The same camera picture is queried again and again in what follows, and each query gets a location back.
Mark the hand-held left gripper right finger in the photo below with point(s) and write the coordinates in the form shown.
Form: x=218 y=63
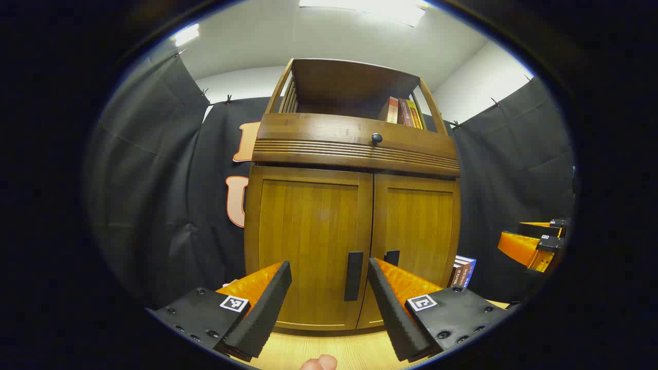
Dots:
x=390 y=313

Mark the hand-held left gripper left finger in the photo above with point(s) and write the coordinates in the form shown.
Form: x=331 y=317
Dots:
x=267 y=308

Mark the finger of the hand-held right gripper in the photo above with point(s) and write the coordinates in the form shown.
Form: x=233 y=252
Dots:
x=519 y=247
x=537 y=226

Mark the wooden double-door shoe cabinet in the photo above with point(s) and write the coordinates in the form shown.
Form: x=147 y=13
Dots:
x=349 y=82

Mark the ribbed wooden cabinet drawer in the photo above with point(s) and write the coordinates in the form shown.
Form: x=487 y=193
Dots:
x=308 y=136

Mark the blue striped box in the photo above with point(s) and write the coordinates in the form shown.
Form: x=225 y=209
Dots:
x=465 y=272

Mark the black backdrop cloth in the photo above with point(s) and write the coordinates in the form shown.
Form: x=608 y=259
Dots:
x=154 y=180

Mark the dark brown book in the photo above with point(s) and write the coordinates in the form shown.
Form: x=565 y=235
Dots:
x=404 y=113

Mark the black round drawer knob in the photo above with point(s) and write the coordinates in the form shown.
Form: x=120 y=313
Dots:
x=377 y=137

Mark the red book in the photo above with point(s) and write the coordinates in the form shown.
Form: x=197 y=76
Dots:
x=393 y=110

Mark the large ceiling light panel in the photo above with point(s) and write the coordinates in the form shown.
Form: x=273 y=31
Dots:
x=370 y=10

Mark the small ceiling light panel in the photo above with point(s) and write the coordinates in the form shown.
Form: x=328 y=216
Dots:
x=186 y=35

